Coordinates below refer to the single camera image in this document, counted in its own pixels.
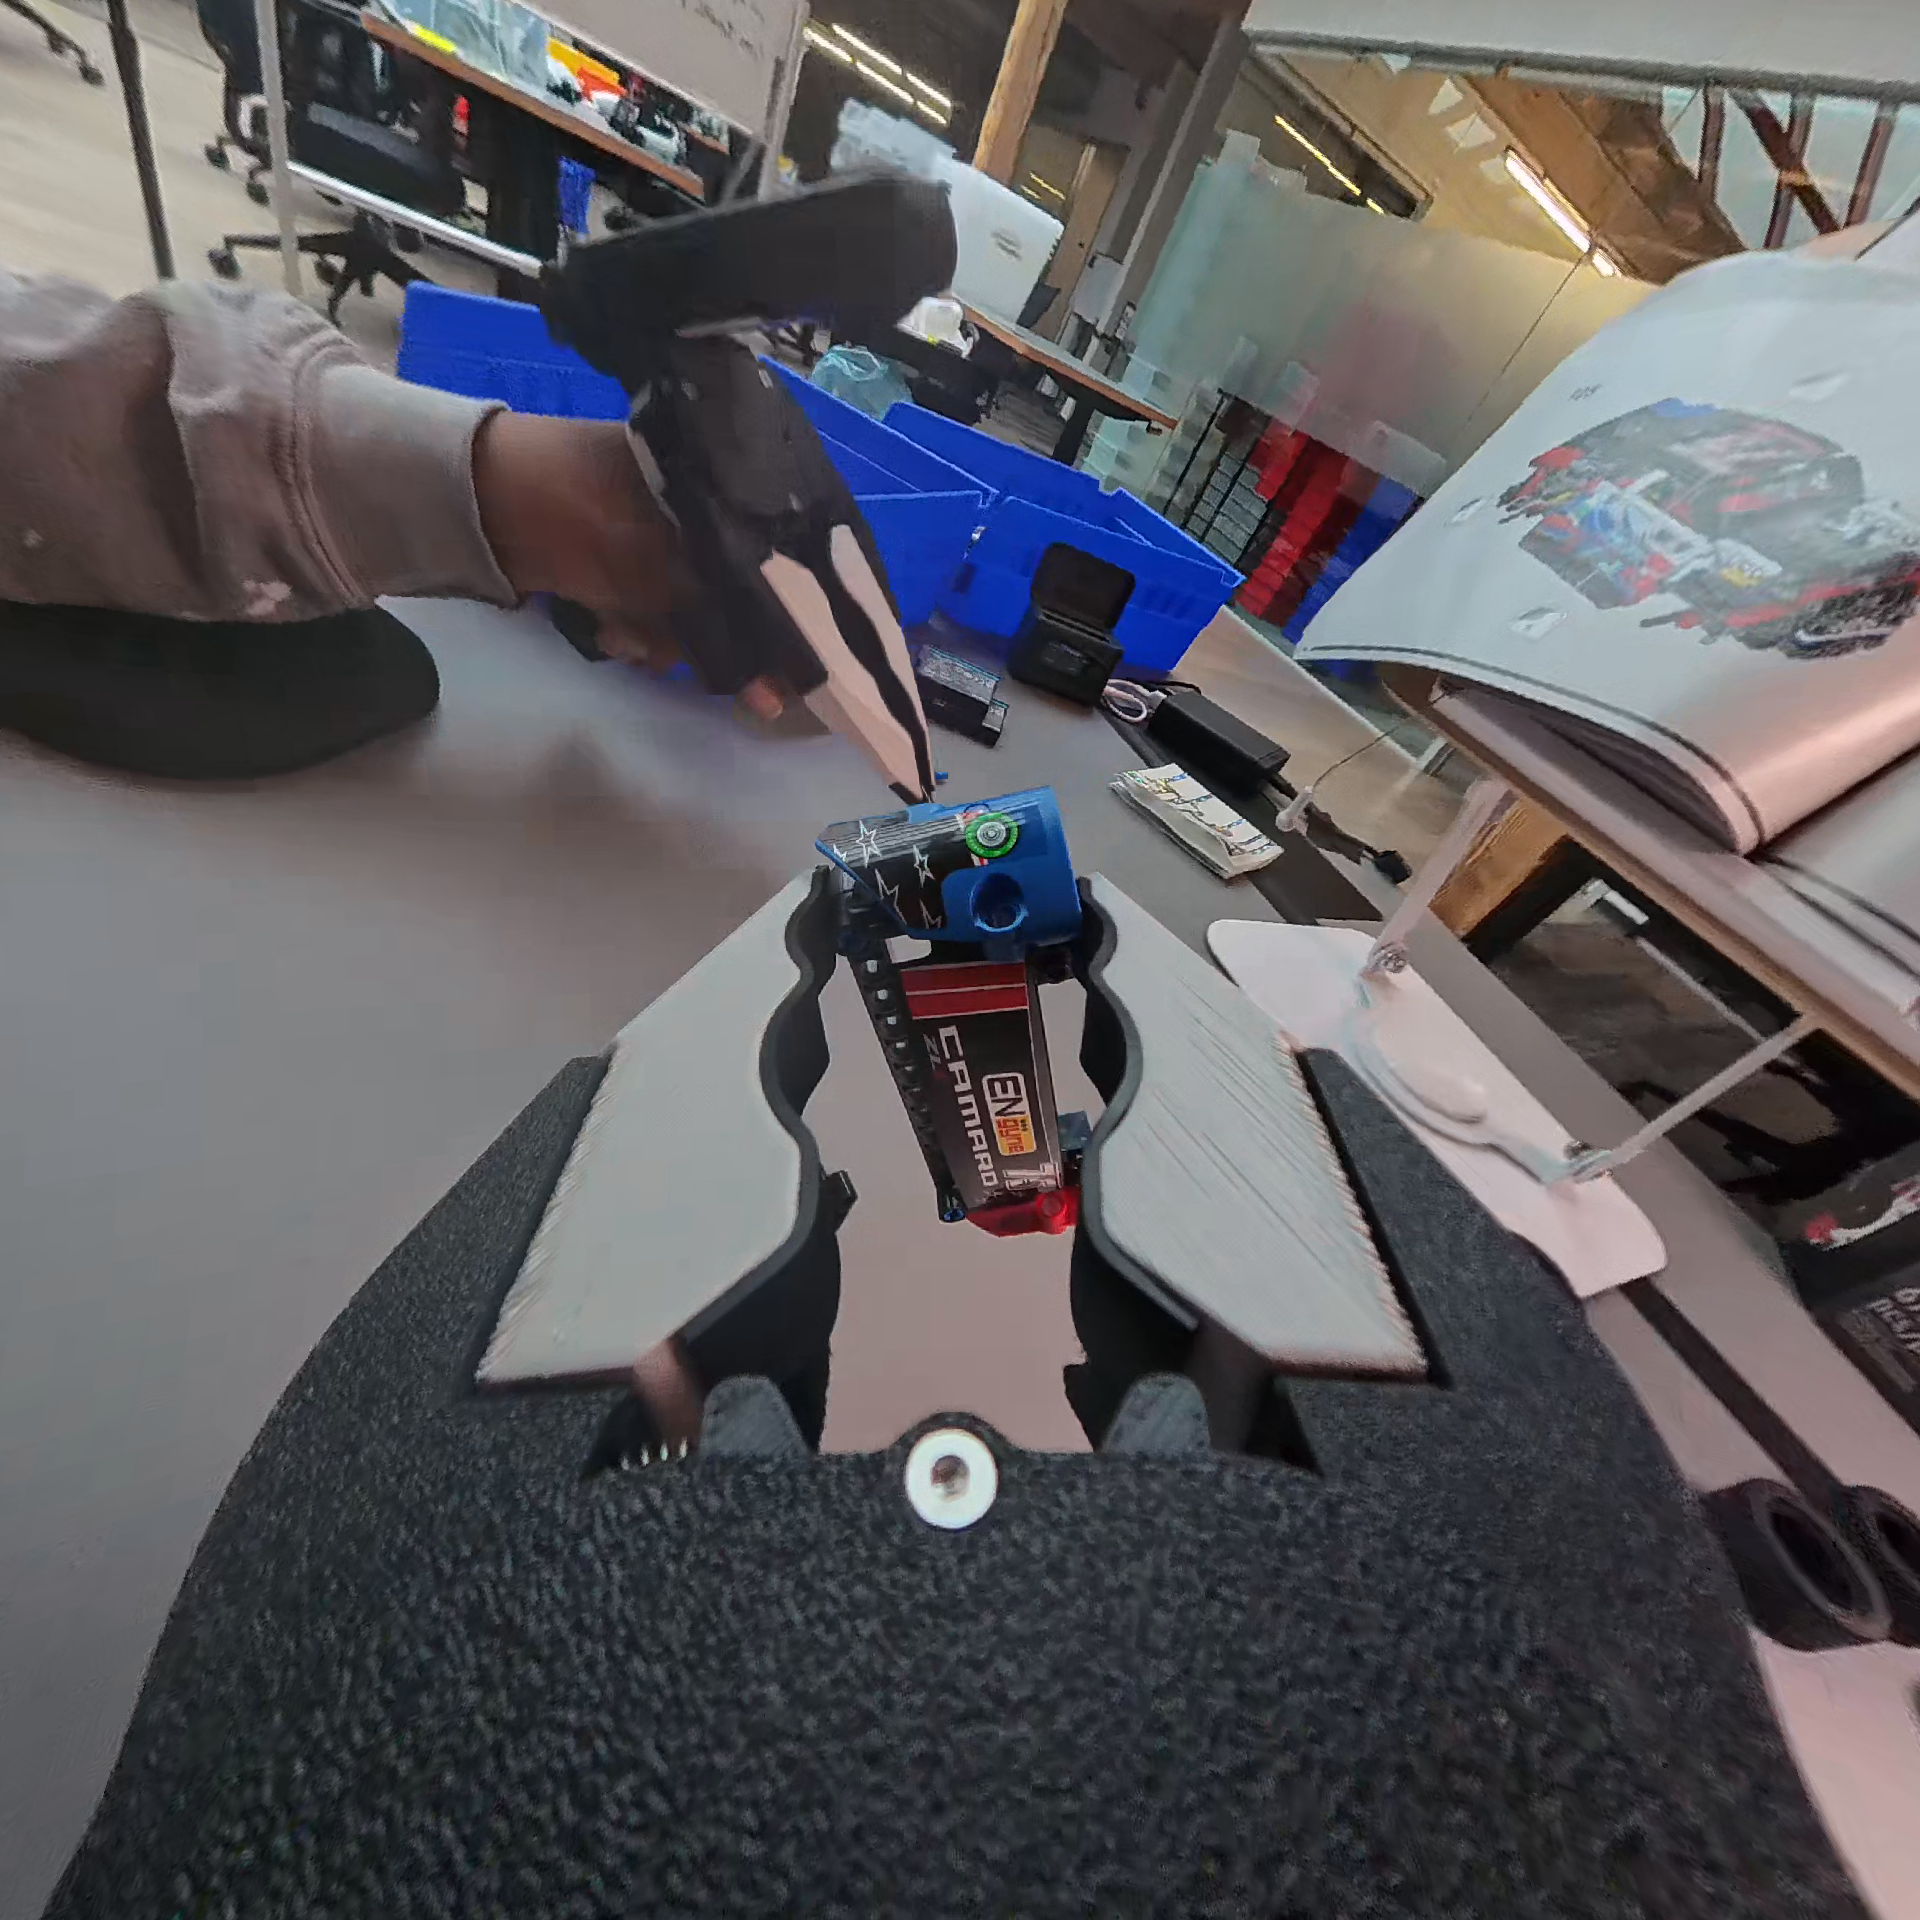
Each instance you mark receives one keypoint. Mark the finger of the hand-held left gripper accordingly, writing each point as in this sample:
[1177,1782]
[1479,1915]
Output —
[826,645]
[891,661]

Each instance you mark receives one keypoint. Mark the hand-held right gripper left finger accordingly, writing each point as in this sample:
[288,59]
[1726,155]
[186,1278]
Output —
[660,1171]

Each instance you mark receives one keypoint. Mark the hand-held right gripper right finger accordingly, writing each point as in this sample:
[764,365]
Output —
[1244,1186]

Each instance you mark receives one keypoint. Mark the black and blue brick panel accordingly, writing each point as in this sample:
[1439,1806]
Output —
[960,1051]

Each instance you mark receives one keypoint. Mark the person's left forearm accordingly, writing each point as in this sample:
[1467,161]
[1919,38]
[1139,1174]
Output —
[225,451]

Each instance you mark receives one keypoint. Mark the grey desk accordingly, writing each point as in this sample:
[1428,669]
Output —
[299,1051]

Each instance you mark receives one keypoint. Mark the person's left hand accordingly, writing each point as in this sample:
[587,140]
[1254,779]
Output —
[586,524]

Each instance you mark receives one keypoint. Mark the small black battery pack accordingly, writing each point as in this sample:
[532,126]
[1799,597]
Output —
[960,693]

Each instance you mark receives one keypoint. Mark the blue plastic bin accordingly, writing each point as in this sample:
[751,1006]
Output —
[495,354]
[1171,586]
[902,511]

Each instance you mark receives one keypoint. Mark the black hard case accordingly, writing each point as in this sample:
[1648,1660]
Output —
[1067,617]

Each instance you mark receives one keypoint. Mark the black power adapter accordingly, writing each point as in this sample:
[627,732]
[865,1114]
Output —
[1214,739]

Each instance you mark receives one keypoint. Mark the folded sticker sheet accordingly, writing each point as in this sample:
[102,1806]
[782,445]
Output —
[1201,819]

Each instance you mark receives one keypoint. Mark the black office chair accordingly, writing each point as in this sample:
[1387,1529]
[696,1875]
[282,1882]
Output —
[345,249]

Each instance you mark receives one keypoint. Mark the stacked red blue storage drawers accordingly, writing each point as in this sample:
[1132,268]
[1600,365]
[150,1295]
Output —
[1320,494]

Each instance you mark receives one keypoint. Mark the brick set cardboard box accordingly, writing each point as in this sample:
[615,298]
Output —
[1875,1321]

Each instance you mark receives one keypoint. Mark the black rubber toy tire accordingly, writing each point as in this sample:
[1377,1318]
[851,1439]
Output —
[1786,1559]
[1894,1539]

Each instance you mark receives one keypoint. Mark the instruction booklet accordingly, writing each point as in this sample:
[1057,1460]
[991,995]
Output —
[1651,494]

